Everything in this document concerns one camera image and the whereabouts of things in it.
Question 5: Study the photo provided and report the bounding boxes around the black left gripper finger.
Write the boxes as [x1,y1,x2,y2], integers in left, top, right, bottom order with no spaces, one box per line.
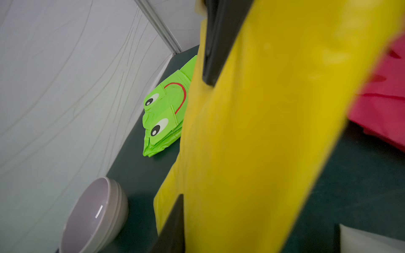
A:
[150,194,185,253]

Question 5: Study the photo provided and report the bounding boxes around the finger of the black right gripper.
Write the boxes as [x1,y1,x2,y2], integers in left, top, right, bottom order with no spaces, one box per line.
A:
[202,0,254,87]

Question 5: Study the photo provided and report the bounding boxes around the yellow raincoat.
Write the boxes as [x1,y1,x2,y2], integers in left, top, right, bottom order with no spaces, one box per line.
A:
[154,1,405,253]

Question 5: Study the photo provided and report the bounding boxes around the green frog raincoat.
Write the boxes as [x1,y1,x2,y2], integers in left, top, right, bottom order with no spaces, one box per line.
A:
[142,55,197,157]

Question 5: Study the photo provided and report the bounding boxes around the lilac ceramic bowl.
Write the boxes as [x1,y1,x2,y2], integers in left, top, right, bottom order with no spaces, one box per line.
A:
[59,177,129,253]

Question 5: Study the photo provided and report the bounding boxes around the white raincoat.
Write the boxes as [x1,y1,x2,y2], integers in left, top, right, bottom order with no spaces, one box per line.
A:
[340,224,405,253]

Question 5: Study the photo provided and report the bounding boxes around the pink bunny raincoat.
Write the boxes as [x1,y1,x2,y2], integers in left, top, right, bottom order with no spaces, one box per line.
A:
[348,35,405,151]

